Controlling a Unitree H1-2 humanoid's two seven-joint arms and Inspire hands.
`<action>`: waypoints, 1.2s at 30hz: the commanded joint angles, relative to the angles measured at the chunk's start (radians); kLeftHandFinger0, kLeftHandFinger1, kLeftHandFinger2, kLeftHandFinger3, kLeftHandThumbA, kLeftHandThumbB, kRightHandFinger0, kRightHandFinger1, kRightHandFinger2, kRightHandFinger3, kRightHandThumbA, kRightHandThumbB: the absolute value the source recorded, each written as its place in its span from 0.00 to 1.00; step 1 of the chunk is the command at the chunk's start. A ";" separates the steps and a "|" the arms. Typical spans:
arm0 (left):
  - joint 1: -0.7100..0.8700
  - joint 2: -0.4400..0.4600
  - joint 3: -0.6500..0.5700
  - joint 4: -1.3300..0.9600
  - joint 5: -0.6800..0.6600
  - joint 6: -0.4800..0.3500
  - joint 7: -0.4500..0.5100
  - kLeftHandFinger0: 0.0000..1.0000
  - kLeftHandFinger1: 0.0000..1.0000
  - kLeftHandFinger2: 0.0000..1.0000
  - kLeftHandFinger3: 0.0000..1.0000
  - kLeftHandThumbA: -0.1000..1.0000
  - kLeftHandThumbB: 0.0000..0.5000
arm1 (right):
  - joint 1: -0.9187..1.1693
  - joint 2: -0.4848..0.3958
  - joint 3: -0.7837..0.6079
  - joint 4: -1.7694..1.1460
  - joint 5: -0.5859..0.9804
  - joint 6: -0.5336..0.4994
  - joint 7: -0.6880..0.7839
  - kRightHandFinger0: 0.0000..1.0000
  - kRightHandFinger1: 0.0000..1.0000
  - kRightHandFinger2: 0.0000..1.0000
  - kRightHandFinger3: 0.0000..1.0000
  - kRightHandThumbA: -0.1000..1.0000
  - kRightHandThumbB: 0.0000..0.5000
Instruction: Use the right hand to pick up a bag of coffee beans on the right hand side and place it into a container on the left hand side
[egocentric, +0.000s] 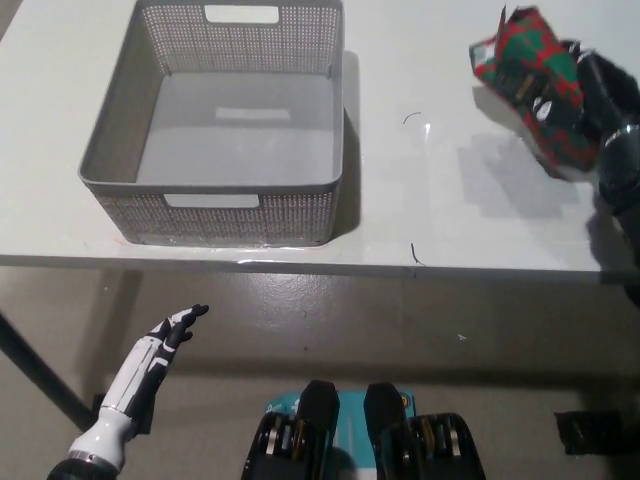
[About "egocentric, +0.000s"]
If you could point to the red green coffee bean bag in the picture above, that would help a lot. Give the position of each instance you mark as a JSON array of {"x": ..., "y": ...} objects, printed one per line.
[{"x": 535, "y": 75}]

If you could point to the black table leg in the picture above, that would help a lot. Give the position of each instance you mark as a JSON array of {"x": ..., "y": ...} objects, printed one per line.
[{"x": 42, "y": 372}]

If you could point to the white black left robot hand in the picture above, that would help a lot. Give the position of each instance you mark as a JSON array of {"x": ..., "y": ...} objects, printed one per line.
[{"x": 142, "y": 367}]

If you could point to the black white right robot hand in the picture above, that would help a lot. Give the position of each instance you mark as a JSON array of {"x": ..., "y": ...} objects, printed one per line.
[{"x": 595, "y": 95}]

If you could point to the grey perforated plastic basket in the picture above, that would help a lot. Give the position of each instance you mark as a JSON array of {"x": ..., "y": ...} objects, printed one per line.
[{"x": 230, "y": 110}]

